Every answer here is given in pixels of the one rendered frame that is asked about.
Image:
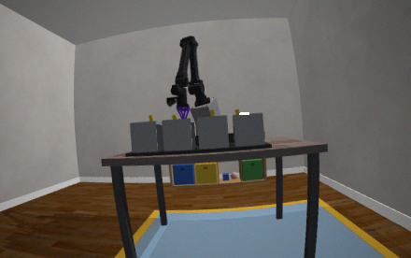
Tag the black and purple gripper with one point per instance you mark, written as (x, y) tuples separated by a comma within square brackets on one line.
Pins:
[(185, 106)]

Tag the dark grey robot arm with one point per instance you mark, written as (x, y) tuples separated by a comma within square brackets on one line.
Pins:
[(188, 51)]

